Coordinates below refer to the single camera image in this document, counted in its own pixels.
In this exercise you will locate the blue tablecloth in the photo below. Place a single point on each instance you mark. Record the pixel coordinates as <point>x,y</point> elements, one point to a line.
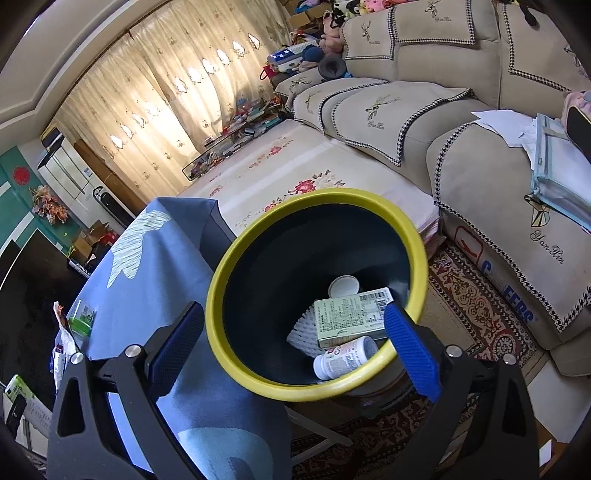
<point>149,291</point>

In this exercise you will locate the white medicine bottle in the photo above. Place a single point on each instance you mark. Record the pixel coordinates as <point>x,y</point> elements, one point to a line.
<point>344,359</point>

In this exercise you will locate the red patterned snack bag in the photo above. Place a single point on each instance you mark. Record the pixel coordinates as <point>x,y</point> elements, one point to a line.
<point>64,347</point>

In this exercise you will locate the black tower fan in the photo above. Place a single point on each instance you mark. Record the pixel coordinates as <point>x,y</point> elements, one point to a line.
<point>112,206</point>

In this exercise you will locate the cream embroidered curtains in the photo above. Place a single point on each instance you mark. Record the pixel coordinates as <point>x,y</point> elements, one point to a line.
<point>148,104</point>

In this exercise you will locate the white foam fruit net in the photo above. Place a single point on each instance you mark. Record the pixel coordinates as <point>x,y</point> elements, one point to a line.
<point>304,335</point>

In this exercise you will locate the artificial flower wall decoration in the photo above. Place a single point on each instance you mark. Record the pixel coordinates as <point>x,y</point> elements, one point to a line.
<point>46,205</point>

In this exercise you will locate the white green lidded bottle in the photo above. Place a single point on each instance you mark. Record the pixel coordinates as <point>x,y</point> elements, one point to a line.
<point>81,319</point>

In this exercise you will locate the low glass table with clutter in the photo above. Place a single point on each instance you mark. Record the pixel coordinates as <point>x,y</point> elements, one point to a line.
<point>251,122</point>

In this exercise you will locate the green patterned white box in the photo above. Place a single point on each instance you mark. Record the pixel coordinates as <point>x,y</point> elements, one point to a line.
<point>343,319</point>

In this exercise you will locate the beige sofa with covers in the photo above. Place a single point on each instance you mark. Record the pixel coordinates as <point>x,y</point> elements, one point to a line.
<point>421,77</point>

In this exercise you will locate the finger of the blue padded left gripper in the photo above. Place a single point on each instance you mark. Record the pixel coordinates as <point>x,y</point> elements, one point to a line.
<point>84,441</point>

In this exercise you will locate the blue clear document folder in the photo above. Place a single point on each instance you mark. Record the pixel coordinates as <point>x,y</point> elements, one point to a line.
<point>561,172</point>

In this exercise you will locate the white papers on sofa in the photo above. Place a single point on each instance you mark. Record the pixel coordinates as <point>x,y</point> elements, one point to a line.
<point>503,127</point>

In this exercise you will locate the yellow rimmed black trash bin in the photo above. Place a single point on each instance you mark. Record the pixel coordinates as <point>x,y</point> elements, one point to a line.
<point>284,262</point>

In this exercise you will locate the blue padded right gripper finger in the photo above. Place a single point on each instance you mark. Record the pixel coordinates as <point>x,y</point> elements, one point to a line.
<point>501,442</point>

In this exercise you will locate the cardboard boxes stack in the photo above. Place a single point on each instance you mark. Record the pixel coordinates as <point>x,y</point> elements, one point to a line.
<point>303,13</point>

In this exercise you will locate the white paper cup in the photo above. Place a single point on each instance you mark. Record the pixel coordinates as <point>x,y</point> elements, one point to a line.
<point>344,285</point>

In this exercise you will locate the pile of plush toys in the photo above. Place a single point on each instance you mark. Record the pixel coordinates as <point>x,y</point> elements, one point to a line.
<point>332,18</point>

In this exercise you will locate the black flat screen television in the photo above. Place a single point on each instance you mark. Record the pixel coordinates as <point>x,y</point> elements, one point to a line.
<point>39,277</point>

